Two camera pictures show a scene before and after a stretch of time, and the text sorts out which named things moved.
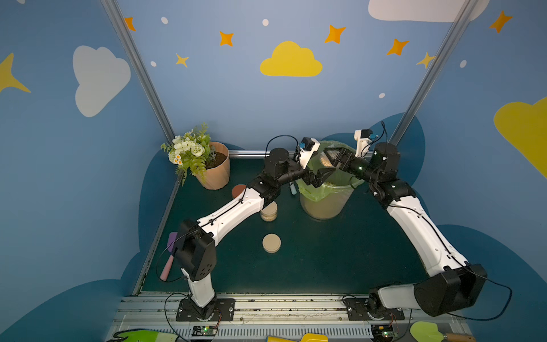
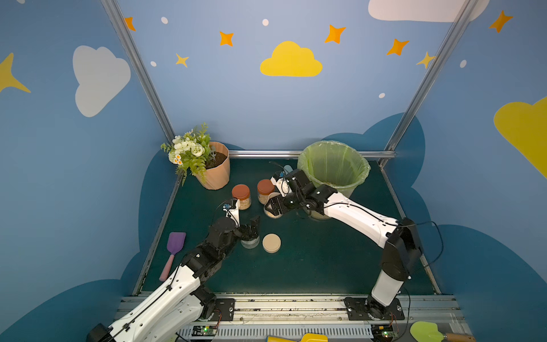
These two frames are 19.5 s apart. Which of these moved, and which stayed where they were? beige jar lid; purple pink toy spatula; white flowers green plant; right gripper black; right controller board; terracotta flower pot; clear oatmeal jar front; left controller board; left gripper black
Moved: left gripper black; right gripper black; clear oatmeal jar front
Stayed: purple pink toy spatula; left controller board; right controller board; white flowers green plant; terracotta flower pot; beige jar lid
